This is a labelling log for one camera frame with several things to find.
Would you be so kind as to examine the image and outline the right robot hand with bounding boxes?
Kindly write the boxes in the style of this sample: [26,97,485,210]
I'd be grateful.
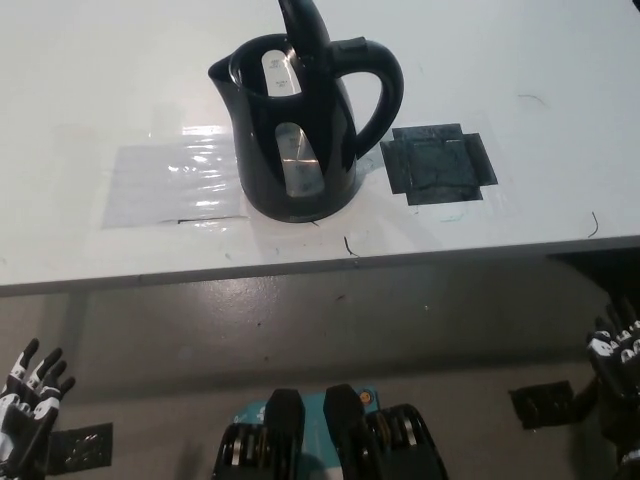
[584,293,640,402]

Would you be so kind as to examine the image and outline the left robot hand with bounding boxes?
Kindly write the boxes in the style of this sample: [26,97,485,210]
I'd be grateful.
[0,338,77,474]

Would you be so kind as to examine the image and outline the black electric kettle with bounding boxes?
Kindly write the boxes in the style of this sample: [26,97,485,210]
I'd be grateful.
[207,0,406,224]

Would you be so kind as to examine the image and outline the robot torso black teal blocks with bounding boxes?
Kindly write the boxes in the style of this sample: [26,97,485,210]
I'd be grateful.
[211,383,449,480]

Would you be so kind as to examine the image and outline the black diagonal table brace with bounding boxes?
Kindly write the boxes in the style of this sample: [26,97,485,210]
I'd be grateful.
[572,375,605,422]

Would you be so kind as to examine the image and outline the black floor tape marker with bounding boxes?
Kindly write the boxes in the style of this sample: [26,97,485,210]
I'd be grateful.
[508,380,575,432]
[45,421,114,474]

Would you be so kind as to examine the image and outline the clear tape patch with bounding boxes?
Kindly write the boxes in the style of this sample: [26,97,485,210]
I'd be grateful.
[101,131,250,232]

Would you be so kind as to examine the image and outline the black tape square patch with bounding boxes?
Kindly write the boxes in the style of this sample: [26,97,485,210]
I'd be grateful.
[379,121,499,207]

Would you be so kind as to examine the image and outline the dark table frame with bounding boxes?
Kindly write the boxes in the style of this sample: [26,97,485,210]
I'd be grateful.
[546,251,640,282]

